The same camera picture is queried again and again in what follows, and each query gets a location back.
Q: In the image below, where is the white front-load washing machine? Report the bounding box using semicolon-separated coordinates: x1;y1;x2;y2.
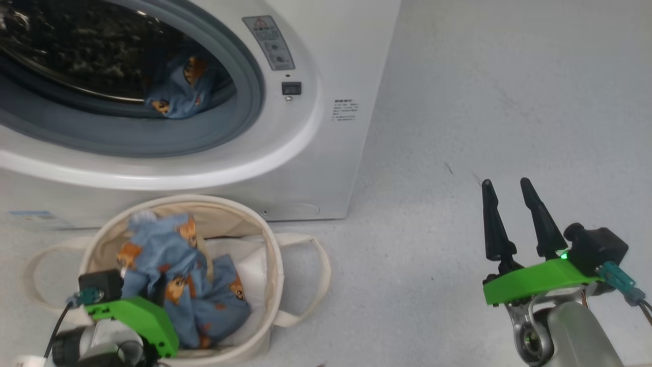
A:
0;0;403;230

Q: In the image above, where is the blue bear-print garment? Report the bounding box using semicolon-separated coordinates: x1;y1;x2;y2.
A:
145;54;215;119
116;212;251;350

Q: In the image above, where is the teal cable connector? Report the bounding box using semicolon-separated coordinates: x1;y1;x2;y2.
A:
69;288;105;309
599;261;645;306

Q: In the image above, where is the blue energy label sticker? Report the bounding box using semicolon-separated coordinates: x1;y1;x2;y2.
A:
8;210;66;230

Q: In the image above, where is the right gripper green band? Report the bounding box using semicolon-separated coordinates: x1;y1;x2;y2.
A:
481;177;604;306

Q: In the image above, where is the grey warning label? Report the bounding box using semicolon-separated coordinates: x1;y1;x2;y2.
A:
242;15;296;71

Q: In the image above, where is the thin black cable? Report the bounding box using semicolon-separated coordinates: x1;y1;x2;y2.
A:
45;301;73;358

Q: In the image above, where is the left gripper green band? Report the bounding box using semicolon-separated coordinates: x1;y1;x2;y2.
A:
84;296;180;357

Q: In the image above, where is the cream canvas laundry basket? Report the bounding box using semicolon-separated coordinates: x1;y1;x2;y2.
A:
20;195;332;367

